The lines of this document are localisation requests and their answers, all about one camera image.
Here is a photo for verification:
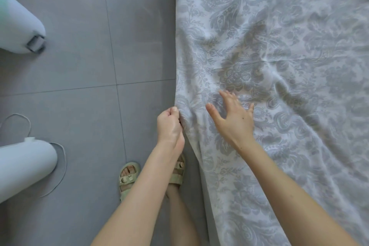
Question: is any person's left hand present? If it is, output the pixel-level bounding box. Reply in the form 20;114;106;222
156;106;186;157

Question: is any person's right hand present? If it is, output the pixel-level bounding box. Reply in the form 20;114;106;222
205;90;256;151

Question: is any white floral bed sheet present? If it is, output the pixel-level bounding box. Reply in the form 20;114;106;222
172;0;369;246

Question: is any person's left forearm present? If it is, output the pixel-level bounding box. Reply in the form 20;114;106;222
91;142;185;246

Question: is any person's right forearm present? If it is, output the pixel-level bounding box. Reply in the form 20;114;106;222
239;139;359;246

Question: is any person's right beige sandal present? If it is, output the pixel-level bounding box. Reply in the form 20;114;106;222
167;153;186;186

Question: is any person's beige sandal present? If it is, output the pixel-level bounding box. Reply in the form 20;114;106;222
118;162;142;202
167;153;186;186

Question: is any person's left beige sandal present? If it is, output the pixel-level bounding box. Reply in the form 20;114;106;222
118;162;142;202

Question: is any person's right leg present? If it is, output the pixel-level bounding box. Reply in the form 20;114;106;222
166;184;201;246

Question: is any white cylindrical stand with base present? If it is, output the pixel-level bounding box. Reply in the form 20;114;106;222
0;137;67;204

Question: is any white teal cylindrical appliance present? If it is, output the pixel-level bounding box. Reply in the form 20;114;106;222
0;0;47;54

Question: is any thin white cable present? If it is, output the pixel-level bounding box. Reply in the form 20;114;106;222
0;113;32;139

